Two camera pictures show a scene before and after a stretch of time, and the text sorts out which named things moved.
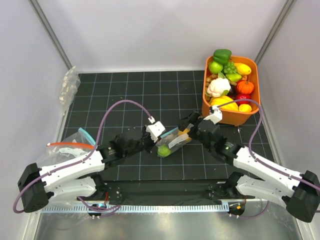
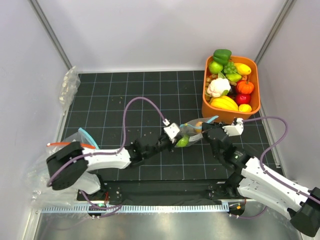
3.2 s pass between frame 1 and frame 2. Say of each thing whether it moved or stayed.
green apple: stayed
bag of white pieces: stayed
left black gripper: moved
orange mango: moved
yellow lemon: stayed
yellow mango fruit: stayed
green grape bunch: stayed
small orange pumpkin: stayed
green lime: moved
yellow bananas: stayed
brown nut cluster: stayed
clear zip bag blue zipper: moved
